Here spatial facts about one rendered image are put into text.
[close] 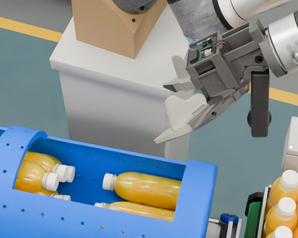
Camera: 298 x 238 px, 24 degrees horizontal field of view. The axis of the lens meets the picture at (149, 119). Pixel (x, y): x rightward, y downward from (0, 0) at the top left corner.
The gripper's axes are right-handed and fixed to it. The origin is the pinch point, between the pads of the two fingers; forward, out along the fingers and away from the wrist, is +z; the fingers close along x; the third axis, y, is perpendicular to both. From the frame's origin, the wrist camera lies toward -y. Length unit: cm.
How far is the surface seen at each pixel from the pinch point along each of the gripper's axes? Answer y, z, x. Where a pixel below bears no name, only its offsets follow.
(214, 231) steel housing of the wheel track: -56, 23, -39
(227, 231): -50, 15, -29
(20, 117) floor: -56, 123, -156
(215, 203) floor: -114, 56, -126
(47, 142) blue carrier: -17, 46, -43
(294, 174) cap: -50, -2, -40
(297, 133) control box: -47, -4, -51
